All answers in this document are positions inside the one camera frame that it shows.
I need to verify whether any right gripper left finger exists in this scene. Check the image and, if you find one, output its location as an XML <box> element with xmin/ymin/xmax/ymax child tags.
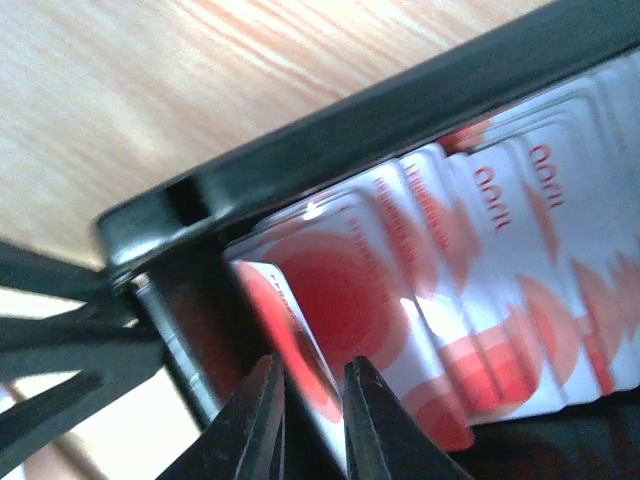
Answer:
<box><xmin>159</xmin><ymin>355</ymin><xmax>285</xmax><ymax>480</ymax></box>

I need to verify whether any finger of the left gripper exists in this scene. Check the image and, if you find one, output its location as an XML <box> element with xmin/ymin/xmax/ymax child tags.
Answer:
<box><xmin>1</xmin><ymin>243</ymin><xmax>164</xmax><ymax>474</ymax></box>

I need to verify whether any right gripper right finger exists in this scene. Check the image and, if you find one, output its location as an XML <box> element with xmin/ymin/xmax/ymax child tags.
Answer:
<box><xmin>343</xmin><ymin>356</ymin><xmax>471</xmax><ymax>480</ymax></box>

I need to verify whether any black bin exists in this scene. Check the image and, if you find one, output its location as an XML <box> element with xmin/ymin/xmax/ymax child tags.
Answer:
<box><xmin>97</xmin><ymin>1</ymin><xmax>639</xmax><ymax>479</ymax></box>

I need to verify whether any red white credit card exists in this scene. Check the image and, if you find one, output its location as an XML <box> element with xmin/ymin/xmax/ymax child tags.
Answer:
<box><xmin>232</xmin><ymin>260</ymin><xmax>347</xmax><ymax>474</ymax></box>

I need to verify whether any brown leather card holder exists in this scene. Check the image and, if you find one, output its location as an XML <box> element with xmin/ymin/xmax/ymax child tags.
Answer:
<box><xmin>3</xmin><ymin>372</ymin><xmax>136</xmax><ymax>479</ymax></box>

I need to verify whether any red white card stack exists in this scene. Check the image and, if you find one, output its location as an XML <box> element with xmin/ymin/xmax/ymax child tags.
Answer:
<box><xmin>225</xmin><ymin>52</ymin><xmax>639</xmax><ymax>451</ymax></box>

